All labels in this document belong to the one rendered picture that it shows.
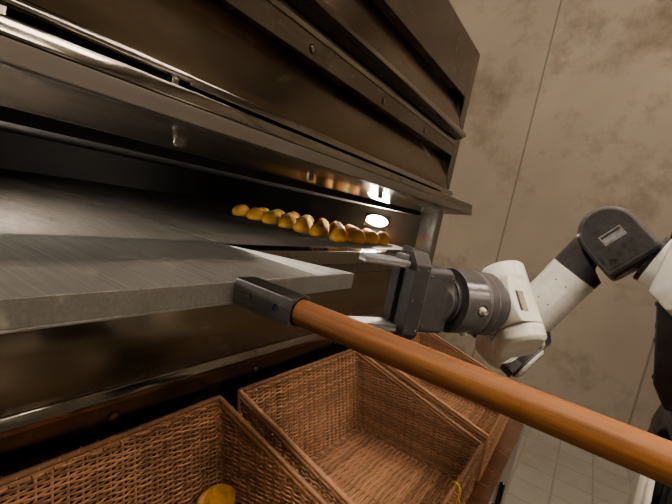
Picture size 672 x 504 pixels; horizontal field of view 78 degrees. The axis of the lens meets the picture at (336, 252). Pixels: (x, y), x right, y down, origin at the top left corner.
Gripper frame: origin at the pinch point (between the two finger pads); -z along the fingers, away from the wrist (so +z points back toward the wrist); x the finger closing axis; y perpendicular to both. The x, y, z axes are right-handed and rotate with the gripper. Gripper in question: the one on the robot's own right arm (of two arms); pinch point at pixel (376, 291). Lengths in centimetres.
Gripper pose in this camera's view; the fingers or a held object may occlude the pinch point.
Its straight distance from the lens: 52.5
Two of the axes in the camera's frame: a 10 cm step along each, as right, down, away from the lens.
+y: 3.6, 1.9, -9.1
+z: 9.1, 1.4, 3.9
